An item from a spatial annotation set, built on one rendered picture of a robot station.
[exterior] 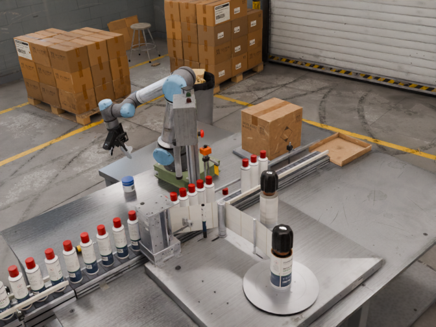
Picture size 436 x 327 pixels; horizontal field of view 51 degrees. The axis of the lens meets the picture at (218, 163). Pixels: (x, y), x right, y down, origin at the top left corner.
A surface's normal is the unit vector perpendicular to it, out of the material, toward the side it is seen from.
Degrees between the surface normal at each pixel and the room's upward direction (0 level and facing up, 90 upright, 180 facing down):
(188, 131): 90
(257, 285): 0
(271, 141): 90
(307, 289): 0
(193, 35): 90
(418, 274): 1
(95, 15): 90
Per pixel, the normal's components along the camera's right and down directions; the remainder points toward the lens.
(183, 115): 0.08, 0.50
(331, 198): -0.04, -0.87
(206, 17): -0.61, 0.42
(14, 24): 0.76, 0.30
